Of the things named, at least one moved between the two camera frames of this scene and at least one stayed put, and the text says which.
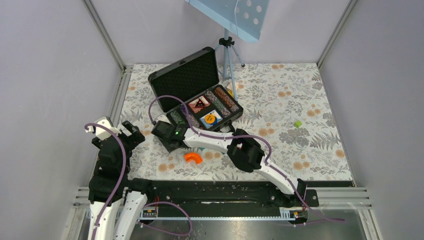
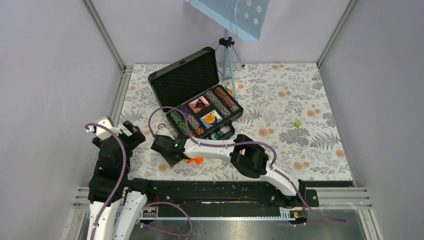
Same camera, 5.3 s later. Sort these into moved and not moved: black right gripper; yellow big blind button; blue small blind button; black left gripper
Moved: black right gripper
Not moved: black left gripper; yellow big blind button; blue small blind button
